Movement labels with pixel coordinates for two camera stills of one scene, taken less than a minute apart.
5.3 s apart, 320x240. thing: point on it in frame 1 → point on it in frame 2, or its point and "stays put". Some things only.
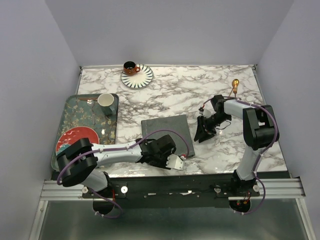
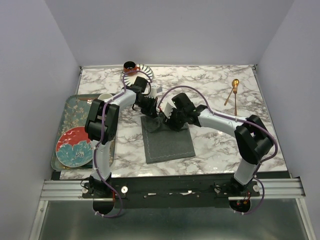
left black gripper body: x=160 y=160 → x=146 y=105
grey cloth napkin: x=178 y=123 stays put
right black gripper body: x=213 y=121 → x=176 y=120
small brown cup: x=130 y=68 stays put
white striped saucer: x=139 y=80 stays put
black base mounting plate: x=170 y=192 stays put
